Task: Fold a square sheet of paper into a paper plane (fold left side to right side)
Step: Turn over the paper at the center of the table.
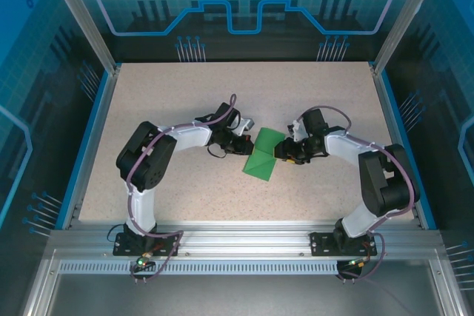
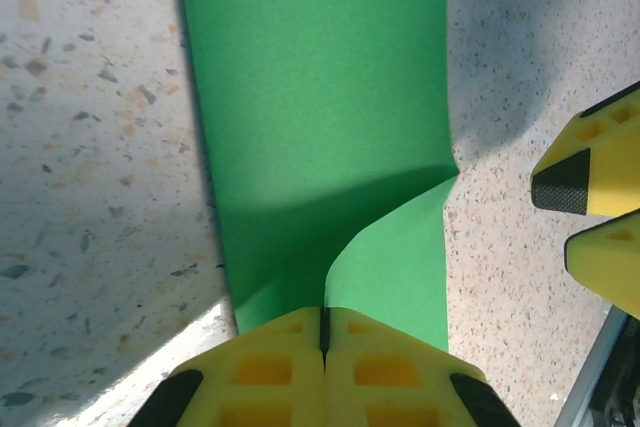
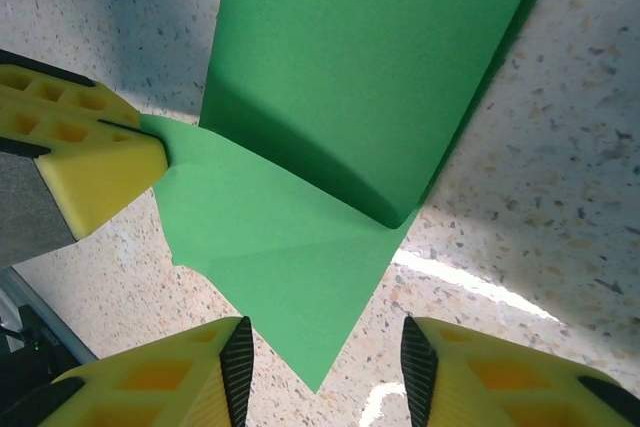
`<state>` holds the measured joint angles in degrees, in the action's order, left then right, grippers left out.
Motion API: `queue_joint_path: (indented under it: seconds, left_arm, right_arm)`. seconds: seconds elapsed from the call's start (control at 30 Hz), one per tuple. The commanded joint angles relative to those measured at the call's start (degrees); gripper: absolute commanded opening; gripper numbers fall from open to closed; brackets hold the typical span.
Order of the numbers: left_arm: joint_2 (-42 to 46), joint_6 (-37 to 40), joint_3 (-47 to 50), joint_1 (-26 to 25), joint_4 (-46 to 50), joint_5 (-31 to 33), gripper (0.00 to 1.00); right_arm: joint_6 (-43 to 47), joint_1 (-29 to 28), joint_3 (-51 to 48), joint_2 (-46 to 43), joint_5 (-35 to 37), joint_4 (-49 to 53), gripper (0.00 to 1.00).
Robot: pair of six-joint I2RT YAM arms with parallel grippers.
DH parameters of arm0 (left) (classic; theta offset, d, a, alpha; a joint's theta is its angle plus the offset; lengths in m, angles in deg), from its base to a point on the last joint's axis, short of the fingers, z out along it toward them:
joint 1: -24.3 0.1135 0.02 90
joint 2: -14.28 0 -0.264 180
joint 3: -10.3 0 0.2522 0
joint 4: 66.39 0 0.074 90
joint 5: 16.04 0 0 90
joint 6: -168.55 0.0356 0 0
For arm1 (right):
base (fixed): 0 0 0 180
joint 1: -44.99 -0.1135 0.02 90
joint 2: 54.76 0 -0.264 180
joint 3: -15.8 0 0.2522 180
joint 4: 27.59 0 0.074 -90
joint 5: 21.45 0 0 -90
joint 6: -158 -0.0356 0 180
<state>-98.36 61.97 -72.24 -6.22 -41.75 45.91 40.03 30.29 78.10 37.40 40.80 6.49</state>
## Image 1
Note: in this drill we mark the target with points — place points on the green paper sheet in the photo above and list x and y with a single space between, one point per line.
261 164

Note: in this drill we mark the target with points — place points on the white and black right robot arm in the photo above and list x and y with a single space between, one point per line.
381 179

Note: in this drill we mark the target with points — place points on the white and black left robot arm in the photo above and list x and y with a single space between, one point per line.
148 168

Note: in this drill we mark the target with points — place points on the blue table edge strip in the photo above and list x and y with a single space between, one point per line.
97 109
394 109

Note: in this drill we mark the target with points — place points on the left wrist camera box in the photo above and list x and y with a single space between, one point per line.
246 124

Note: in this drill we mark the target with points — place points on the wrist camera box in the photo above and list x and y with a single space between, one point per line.
246 124
297 129

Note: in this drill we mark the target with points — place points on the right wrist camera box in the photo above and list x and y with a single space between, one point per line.
297 129

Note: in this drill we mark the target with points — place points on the aluminium side rail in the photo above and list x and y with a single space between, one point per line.
387 109
105 109

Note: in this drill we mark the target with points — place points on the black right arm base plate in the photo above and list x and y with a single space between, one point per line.
320 243

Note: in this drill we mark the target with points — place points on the aluminium mounting rail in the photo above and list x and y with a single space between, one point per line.
244 238

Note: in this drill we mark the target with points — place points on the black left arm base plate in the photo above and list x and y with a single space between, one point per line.
124 247

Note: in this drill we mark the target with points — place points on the aluminium frame post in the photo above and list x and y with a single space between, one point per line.
87 20
404 20

